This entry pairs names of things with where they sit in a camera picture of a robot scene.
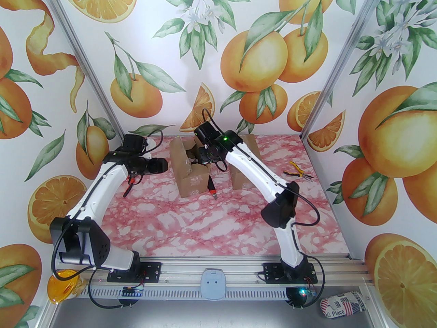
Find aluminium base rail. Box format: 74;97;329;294
56;254;371;301

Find grey plastic device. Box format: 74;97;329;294
200;268;226;301

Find circuit board with green light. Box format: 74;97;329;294
287;287;318;309

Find aluminium frame post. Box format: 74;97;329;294
40;0;126;142
300;0;391;140

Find orange black handled pliers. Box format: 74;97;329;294
124;172;138;197

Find flag print pouch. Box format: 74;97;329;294
320;291;368;320

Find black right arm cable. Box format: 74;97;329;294
201;108;320;252

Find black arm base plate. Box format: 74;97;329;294
263;263;319;284
107;262;162;283

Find yellow black handled pliers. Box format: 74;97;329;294
283;161;315;181

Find brown cardboard express box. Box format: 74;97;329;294
170;138;209;198
232;135;262;190

